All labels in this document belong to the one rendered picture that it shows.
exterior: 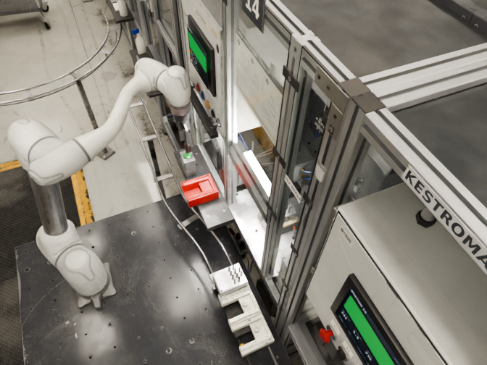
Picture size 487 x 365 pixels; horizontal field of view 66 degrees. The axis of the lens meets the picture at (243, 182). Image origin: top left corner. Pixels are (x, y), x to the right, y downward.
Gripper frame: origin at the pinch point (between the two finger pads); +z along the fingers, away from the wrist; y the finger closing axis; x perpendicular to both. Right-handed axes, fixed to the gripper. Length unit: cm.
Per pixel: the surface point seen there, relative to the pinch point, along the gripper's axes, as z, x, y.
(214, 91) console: -43.2, -9.0, -20.5
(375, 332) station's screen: -54, -7, -118
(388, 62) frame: -89, -26, -79
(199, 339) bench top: 44, 23, -77
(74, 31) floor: 114, 39, 331
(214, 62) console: -56, -9, -20
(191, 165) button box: 13.1, -0.7, -4.1
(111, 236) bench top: 45, 48, -9
